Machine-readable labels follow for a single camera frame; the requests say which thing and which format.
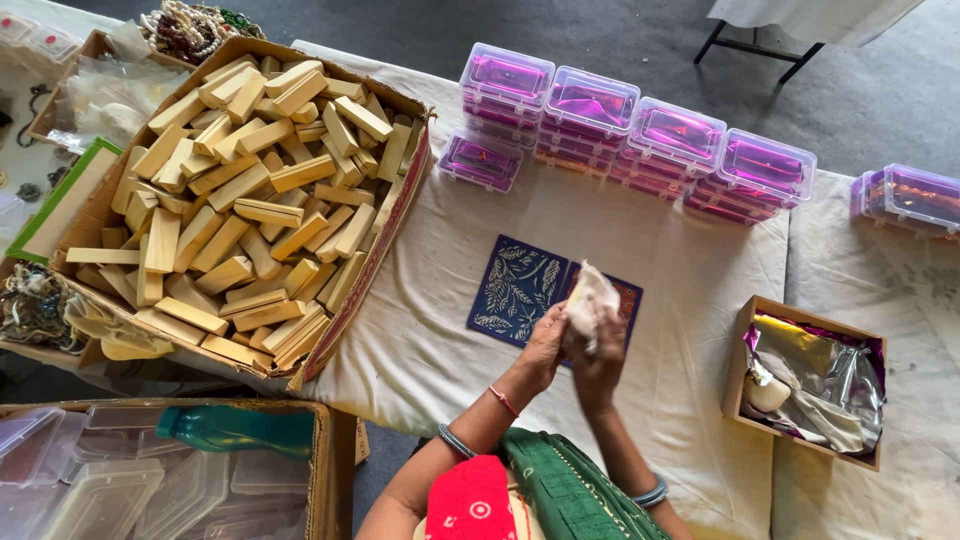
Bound green scarf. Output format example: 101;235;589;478
498;427;673;540

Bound green framed board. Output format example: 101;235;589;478
6;136;125;266

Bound carton of clear plastic boxes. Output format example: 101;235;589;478
0;397;358;540

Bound stained cream tablecloth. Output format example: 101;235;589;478
771;171;960;540

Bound person's right hand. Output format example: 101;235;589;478
562;303;629;415

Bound crumpled purple and gold foil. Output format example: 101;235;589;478
741;311;887;456

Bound green plastic bottle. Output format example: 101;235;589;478
155;405;316;461

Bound folding table with white cloth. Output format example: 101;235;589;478
693;0;927;86

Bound pile of wooden blocks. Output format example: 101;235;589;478
66;54;426;373

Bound red thread bracelet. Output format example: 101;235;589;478
488;385;521;418

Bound red and blue print mat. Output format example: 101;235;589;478
558;260;645;369

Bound clear boxes with red dots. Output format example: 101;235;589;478
0;11;82;66

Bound stack of purple foil boxes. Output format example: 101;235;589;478
437;42;819;228
849;163;960;240

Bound heap of tangled jewellery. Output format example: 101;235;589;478
0;262;88;355

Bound heap of bead necklaces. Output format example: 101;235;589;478
138;0;267;66

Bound cream round lump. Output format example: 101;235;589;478
744;367;793;414

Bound blue leaf print mat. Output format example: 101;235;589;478
466;234;571;351

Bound large cardboard carton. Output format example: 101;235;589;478
48;36;437;392

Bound cardboard box of plastic bags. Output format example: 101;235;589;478
26;28;201;149

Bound person's left hand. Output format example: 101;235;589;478
504;300;573;402

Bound shallow wooden tray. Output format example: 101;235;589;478
721;294;888;473

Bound white cloth pouch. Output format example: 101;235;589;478
564;260;622;356

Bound red dotted garment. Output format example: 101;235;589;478
425;453;528;540

